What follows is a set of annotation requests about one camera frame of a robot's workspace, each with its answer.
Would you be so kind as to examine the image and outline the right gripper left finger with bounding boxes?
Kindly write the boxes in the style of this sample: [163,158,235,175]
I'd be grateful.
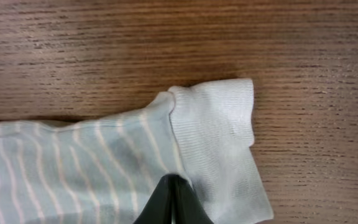
[134,174,173,224]

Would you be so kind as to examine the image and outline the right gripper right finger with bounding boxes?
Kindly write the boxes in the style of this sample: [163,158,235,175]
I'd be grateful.
[172,175,213,224]

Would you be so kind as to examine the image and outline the light blue striped baby pants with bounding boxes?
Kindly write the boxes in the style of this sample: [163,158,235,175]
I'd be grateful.
[0,79,273,223]

